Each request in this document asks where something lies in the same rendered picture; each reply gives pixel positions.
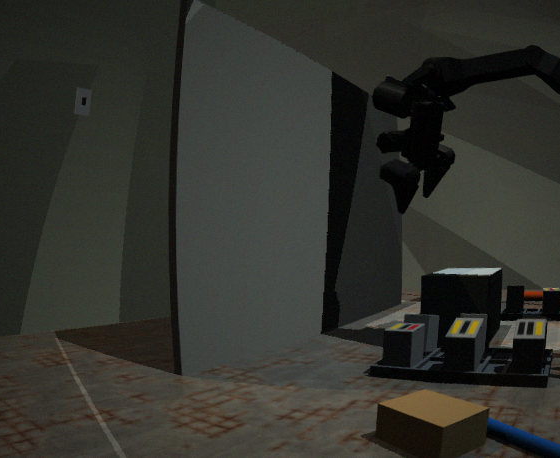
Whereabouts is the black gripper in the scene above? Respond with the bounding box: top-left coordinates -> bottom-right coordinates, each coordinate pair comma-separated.
379,124 -> 455,214

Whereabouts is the tan rectangular block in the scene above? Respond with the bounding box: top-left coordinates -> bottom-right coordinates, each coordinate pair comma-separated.
375,389 -> 490,458

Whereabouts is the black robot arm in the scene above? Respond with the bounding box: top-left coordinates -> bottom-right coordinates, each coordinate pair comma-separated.
372,45 -> 560,157

